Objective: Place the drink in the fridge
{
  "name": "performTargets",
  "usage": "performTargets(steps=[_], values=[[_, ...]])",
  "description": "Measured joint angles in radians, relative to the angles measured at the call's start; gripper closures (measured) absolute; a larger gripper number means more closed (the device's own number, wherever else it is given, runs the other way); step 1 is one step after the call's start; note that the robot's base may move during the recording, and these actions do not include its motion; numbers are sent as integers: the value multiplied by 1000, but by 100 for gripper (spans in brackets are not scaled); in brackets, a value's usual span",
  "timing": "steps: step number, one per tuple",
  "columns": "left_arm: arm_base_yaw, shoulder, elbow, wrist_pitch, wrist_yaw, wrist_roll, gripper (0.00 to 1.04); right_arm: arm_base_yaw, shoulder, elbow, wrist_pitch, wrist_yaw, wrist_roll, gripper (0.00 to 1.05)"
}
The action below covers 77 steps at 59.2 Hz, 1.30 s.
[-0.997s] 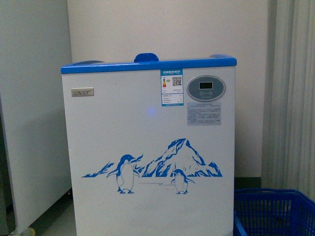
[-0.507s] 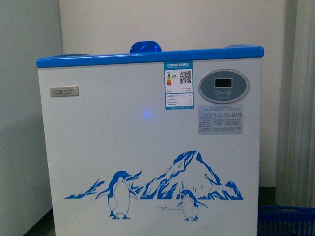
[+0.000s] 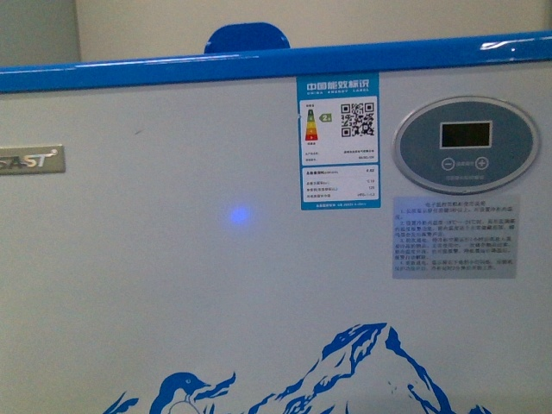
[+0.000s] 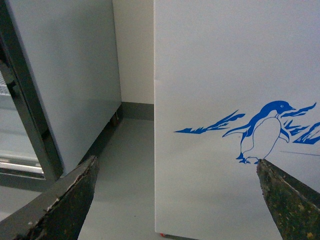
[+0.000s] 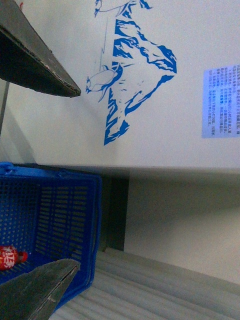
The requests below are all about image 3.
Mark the grey instruction sticker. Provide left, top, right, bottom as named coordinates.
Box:
left=392, top=195, right=520, bottom=279

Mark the oval temperature control panel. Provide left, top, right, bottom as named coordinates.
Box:
left=392, top=96, right=540, bottom=195

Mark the white blue chest freezer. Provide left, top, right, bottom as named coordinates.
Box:
left=1, top=31, right=551, bottom=413

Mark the China energy label sticker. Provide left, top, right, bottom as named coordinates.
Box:
left=296, top=72, right=381, bottom=210

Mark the silver SAST brand badge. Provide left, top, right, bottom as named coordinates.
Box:
left=1, top=145, right=66, bottom=175

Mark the blue freezer lid handle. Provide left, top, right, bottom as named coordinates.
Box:
left=204, top=22, right=291, bottom=54

